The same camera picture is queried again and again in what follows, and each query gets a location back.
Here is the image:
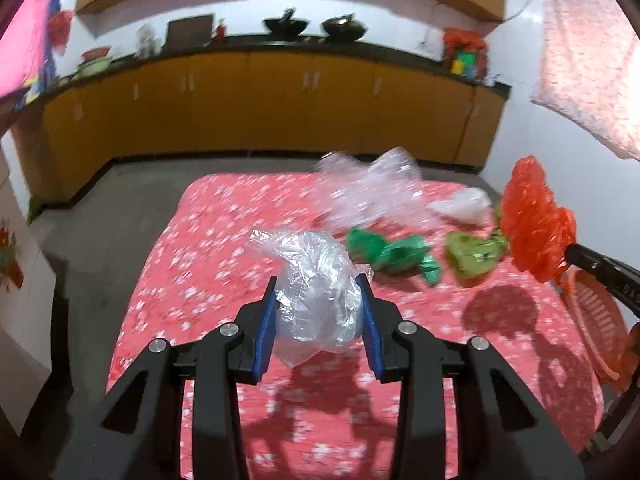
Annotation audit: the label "crinkled red plastic bag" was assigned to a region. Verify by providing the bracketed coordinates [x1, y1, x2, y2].
[500, 156, 577, 284]

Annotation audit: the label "light green plastic bag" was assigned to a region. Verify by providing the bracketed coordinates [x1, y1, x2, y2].
[445, 230, 510, 282]

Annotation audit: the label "green box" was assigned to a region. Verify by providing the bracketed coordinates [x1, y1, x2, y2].
[452, 50, 479, 77]

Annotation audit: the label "pink window curtain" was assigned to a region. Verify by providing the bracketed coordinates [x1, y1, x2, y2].
[0, 0, 69, 102]

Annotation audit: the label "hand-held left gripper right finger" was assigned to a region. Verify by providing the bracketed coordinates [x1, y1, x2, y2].
[356, 274, 587, 480]

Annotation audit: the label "white flower print panel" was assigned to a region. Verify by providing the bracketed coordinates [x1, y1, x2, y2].
[0, 150, 57, 437]

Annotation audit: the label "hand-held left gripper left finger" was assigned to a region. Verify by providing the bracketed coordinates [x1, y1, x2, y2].
[52, 275, 279, 480]

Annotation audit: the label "floral hanging cloth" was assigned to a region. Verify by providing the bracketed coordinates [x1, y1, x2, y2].
[531, 0, 640, 162]

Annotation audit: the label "red floral tablecloth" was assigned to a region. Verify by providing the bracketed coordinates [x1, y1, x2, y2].
[106, 172, 608, 480]

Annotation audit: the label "wooden lower kitchen cabinets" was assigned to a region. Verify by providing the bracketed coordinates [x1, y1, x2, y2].
[12, 50, 512, 211]

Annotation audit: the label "crumpled bubble wrap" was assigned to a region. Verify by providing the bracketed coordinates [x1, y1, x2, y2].
[310, 147, 441, 231]

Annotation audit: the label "red bag over condiments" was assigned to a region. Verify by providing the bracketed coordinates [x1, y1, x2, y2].
[442, 27, 489, 79]

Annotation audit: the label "clear plastic bag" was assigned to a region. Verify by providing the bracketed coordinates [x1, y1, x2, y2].
[250, 229, 374, 367]

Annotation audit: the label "brown cutting board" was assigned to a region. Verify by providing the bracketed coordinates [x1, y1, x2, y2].
[165, 14, 216, 50]

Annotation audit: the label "red plastic basket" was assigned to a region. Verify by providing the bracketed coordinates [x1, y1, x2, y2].
[559, 267, 636, 393]

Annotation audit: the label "black kitchen countertop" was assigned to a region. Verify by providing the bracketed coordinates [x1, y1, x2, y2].
[0, 34, 513, 111]

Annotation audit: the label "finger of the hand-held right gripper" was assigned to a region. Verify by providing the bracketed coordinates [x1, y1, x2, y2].
[565, 242, 610, 281]

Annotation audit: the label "hanging red plastic bag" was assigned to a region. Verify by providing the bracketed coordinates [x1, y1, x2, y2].
[47, 10, 76, 56]

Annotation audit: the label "white plastic bag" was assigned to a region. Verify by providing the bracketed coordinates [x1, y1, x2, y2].
[430, 187, 493, 224]

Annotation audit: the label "dark green plastic bag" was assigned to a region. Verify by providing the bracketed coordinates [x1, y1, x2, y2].
[346, 229, 442, 287]

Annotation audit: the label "black wok with lid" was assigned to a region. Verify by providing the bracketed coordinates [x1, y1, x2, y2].
[321, 12, 370, 41]

